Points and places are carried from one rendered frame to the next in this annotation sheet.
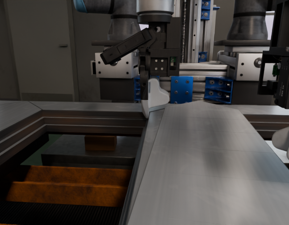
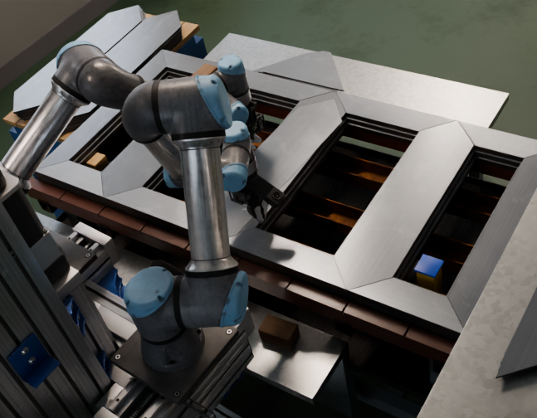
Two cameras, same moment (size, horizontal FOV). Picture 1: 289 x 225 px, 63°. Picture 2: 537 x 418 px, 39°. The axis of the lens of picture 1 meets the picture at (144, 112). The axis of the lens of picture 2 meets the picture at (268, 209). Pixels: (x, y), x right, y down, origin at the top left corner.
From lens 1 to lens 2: 2.47 m
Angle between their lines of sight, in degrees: 110
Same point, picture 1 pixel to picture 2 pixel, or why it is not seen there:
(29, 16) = not seen: outside the picture
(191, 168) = (281, 164)
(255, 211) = (280, 145)
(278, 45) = (256, 119)
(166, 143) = (276, 183)
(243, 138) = not seen: hidden behind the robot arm
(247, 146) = not seen: hidden behind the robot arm
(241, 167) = (263, 161)
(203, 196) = (290, 152)
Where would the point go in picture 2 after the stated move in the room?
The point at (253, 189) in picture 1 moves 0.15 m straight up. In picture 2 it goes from (272, 151) to (264, 115)
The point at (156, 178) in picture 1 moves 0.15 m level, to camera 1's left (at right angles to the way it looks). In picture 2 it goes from (298, 162) to (341, 172)
